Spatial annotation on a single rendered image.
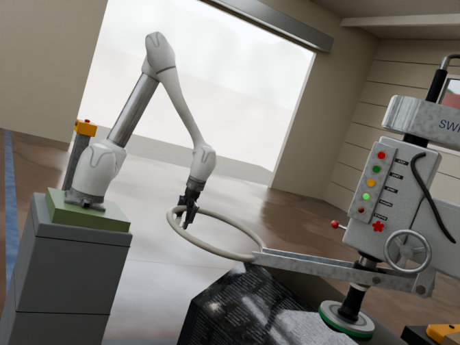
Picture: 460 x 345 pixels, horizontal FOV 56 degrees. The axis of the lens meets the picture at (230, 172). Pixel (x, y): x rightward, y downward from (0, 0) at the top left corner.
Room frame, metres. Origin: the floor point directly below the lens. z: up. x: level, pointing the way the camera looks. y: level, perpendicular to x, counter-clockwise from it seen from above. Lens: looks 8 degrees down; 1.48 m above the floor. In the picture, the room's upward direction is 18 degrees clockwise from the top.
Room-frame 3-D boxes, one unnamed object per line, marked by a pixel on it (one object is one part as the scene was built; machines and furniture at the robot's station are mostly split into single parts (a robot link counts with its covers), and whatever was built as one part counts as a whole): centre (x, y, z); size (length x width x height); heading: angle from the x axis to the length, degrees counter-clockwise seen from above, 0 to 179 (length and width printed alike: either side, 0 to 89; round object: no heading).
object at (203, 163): (2.05, 0.13, 1.18); 0.13 x 0.11 x 0.16; 179
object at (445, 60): (1.60, -0.60, 1.78); 0.04 x 0.04 x 0.17
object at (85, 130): (2.85, 1.01, 0.54); 0.20 x 0.20 x 1.09; 33
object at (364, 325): (1.60, -0.60, 0.84); 0.21 x 0.21 x 0.01
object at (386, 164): (1.53, -0.49, 1.37); 0.08 x 0.03 x 0.28; 63
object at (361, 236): (1.57, -0.68, 1.32); 0.36 x 0.22 x 0.45; 63
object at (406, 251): (1.44, -0.66, 1.20); 0.15 x 0.10 x 0.15; 63
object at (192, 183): (2.04, 0.14, 1.07); 0.09 x 0.09 x 0.06
